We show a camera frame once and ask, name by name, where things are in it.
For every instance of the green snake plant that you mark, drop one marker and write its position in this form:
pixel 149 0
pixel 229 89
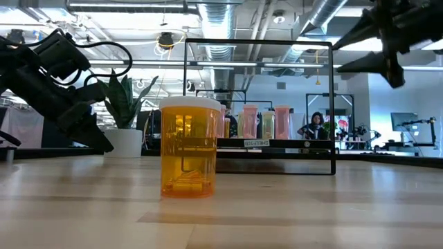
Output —
pixel 121 103

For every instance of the black hanging ceiling device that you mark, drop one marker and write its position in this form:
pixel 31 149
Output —
pixel 166 41

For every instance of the black desk monitor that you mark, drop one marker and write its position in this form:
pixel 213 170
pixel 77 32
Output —
pixel 149 121

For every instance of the silver slanted ceiling duct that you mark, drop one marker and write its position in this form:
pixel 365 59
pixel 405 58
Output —
pixel 325 14

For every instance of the small yellow pill bottle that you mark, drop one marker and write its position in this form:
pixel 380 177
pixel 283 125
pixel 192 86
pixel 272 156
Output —
pixel 268 125
pixel 240 126

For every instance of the long ceiling light strip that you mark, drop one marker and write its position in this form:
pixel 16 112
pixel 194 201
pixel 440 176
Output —
pixel 155 63
pixel 225 64

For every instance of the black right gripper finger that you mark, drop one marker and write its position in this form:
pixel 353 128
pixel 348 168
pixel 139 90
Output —
pixel 384 64
pixel 368 31

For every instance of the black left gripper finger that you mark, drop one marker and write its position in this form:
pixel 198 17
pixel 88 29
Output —
pixel 94 92
pixel 86 128

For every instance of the black monitor on stand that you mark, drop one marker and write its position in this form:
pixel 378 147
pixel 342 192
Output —
pixel 403 121

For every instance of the white plant pot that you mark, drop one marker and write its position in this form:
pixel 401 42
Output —
pixel 126 143

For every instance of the black background robot arm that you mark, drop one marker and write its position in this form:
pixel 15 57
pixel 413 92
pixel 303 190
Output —
pixel 432 133

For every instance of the wooden shelf with black frame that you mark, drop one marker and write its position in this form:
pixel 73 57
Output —
pixel 290 143

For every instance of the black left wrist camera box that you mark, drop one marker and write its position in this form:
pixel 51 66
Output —
pixel 62 57

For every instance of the screen with red picture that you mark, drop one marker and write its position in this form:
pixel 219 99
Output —
pixel 342 124

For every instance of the black aluminium table frame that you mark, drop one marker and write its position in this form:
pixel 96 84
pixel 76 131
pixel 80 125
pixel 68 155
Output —
pixel 34 152

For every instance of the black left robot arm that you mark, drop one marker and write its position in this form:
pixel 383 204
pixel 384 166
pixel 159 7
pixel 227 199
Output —
pixel 20 79

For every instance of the person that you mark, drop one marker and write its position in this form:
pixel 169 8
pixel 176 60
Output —
pixel 233 126
pixel 313 129

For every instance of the silver ceiling air duct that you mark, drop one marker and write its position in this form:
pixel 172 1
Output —
pixel 218 34

